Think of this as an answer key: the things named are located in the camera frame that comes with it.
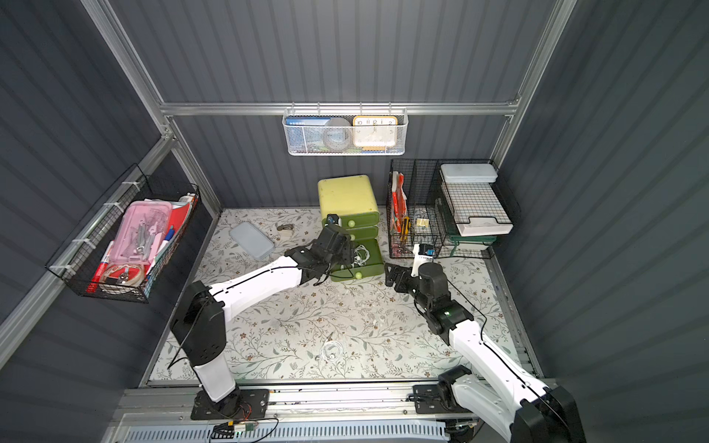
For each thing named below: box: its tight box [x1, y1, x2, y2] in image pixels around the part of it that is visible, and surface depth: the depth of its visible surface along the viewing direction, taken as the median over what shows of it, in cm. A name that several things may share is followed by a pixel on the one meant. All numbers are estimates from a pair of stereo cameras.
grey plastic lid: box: [229, 222, 275, 260], surface depth 111 cm
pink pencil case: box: [108, 200, 173, 264], surface depth 73 cm
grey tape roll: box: [322, 117, 353, 152], surface depth 89 cm
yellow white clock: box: [352, 115, 398, 147], surface depth 90 cm
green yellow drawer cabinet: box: [317, 174, 385, 282], surface depth 98 cm
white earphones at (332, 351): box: [321, 340, 344, 362], surface depth 84 cm
